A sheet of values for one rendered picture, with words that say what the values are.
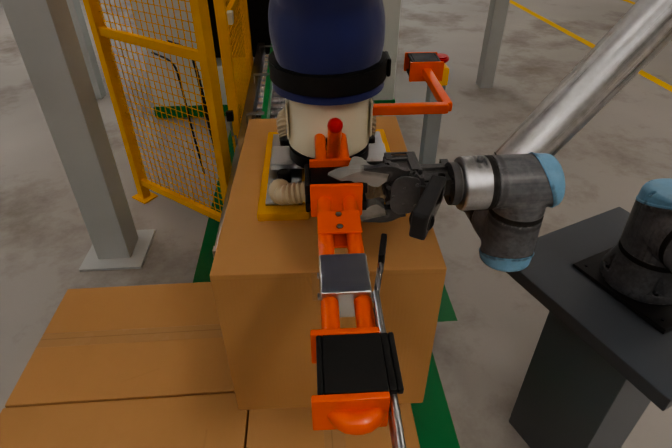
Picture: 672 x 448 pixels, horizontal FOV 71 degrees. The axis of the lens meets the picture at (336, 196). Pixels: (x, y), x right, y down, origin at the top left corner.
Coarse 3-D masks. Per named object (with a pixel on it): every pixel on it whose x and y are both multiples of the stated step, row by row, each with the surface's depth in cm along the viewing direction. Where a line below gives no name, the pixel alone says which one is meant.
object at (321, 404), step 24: (312, 336) 50; (336, 336) 49; (360, 336) 49; (312, 360) 52; (336, 360) 47; (360, 360) 47; (384, 360) 47; (336, 384) 45; (360, 384) 45; (384, 384) 45; (312, 408) 44; (336, 408) 44; (360, 408) 44; (384, 408) 45
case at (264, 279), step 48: (240, 192) 98; (240, 240) 86; (288, 240) 86; (432, 240) 86; (240, 288) 80; (288, 288) 81; (384, 288) 82; (432, 288) 82; (240, 336) 87; (288, 336) 88; (432, 336) 90; (240, 384) 96; (288, 384) 96
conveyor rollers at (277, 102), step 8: (264, 64) 323; (264, 72) 309; (264, 80) 301; (264, 88) 286; (272, 88) 287; (272, 96) 280; (280, 96) 280; (272, 104) 265; (280, 104) 265; (272, 112) 257
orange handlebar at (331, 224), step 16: (432, 80) 112; (384, 112) 101; (400, 112) 101; (416, 112) 101; (432, 112) 101; (320, 144) 87; (320, 208) 71; (352, 208) 70; (320, 224) 66; (336, 224) 66; (352, 224) 66; (320, 240) 65; (336, 240) 68; (352, 240) 64; (336, 304) 55; (368, 304) 55; (336, 320) 53; (368, 320) 53; (336, 416) 44; (352, 416) 44; (368, 416) 44; (384, 416) 45; (352, 432) 43; (368, 432) 44
